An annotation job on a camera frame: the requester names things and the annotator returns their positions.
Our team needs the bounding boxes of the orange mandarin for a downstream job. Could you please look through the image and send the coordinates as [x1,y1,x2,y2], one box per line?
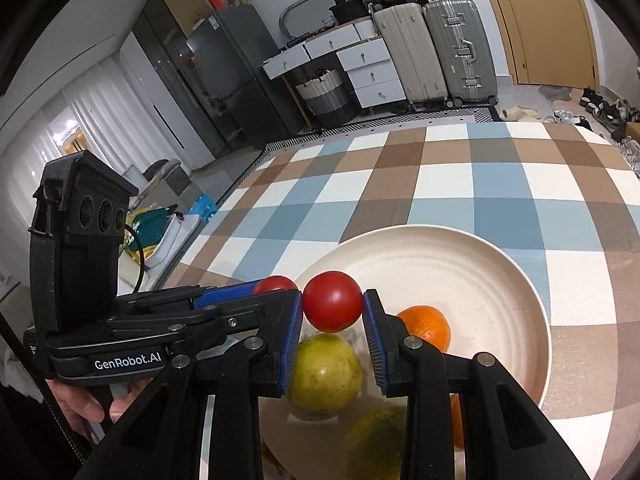
[450,393,464,450]
[397,306,451,353]

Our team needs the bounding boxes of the yellow-green guava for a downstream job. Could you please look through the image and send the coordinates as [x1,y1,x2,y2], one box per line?
[288,333,362,418]

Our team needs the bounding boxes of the red tomato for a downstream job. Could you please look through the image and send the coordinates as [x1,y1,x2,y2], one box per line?
[302,271,363,333]
[253,275,297,295]

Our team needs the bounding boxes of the greenish guava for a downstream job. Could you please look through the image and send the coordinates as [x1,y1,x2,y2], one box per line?
[344,405,407,480]

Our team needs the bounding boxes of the person's left hand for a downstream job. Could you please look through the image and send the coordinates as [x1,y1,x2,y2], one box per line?
[47,378,151,444]

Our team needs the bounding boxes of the cream round plate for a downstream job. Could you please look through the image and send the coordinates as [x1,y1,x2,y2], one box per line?
[259,226,551,479]

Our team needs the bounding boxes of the white curtains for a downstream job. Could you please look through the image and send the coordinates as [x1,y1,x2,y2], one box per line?
[1,54,175,283]

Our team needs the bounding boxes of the woven laundry basket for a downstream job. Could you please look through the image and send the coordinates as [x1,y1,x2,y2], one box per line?
[296,70,359,129]

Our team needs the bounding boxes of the checkered tablecloth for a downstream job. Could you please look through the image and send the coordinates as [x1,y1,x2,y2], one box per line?
[168,122,639,479]

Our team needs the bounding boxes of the black tall cabinet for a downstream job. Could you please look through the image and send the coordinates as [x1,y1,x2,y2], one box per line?
[132,0,233,158]

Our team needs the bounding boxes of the grey refrigerator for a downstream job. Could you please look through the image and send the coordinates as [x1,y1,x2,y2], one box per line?
[186,4,304,148]

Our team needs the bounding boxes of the white drawer desk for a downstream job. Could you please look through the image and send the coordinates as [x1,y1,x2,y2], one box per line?
[262,18,406,110]

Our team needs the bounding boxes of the silver suitcase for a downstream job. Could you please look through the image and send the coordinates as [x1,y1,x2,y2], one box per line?
[422,0,498,107]

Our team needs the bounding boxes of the beige suitcase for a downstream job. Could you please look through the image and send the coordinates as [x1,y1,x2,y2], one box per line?
[373,3,449,105]

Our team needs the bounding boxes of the wooden door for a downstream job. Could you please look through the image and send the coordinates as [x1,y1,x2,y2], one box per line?
[489,0,599,89]

